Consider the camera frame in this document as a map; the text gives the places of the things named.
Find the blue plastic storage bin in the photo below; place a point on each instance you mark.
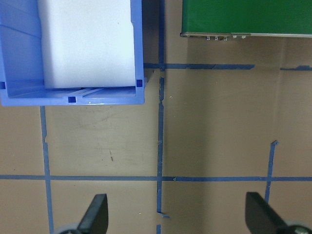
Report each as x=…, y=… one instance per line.
x=19, y=61

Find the green conveyor belt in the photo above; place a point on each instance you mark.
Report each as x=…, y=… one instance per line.
x=243, y=17

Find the white foam sheet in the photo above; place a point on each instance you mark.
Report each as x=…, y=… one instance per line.
x=87, y=44

